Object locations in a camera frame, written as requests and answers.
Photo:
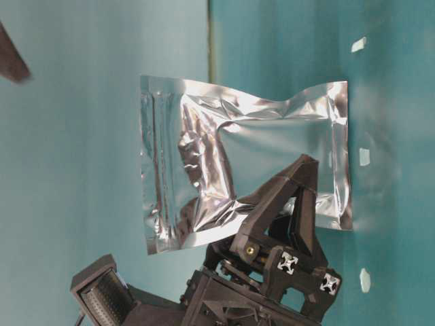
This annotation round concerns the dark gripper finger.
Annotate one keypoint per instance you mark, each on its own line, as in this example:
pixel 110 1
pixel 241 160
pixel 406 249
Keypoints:
pixel 13 67

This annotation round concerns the white tape mark upper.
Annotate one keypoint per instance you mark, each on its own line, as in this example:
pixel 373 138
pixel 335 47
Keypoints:
pixel 358 45

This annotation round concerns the white tape mark middle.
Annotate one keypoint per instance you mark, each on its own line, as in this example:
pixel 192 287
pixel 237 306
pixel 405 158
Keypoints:
pixel 364 156

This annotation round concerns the white tape mark lower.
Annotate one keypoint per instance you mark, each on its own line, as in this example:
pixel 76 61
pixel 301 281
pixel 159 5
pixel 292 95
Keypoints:
pixel 365 280

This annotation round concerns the silver zip bag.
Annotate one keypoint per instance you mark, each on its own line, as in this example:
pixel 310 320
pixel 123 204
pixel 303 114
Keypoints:
pixel 204 147

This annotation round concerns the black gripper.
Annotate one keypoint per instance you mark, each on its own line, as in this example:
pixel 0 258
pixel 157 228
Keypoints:
pixel 287 281

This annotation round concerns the white tape mark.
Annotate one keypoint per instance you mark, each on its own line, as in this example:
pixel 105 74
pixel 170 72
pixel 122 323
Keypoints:
pixel 364 156
pixel 365 280
pixel 358 45

